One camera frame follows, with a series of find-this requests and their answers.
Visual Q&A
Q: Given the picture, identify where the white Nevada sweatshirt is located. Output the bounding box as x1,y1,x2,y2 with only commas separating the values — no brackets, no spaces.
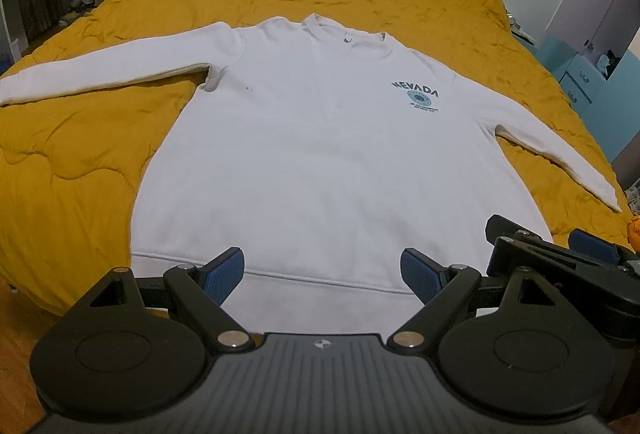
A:
1,14,617,336

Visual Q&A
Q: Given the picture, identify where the mustard yellow quilted bedspread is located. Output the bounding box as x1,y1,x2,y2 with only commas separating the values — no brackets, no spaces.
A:
1,0,616,313

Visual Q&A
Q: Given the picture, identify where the blue white storage cabinet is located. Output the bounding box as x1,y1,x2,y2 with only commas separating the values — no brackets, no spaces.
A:
536,0,639,162

